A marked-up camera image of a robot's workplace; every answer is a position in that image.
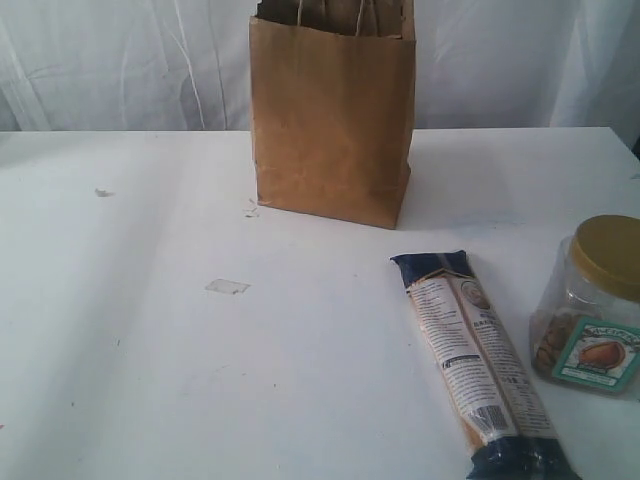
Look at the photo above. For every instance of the brown paper shopping bag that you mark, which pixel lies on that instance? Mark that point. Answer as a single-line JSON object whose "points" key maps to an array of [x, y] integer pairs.
{"points": [[332, 107]]}

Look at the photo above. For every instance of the long pasta packet dark blue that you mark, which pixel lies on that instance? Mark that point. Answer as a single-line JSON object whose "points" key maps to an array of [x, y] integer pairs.
{"points": [[507, 427]]}

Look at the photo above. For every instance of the clear nut jar gold lid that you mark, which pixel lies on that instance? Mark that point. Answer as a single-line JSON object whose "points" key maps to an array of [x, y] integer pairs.
{"points": [[584, 333]]}

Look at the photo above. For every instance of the white backdrop curtain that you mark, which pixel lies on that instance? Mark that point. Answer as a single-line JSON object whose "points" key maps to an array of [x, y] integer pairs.
{"points": [[184, 65]]}

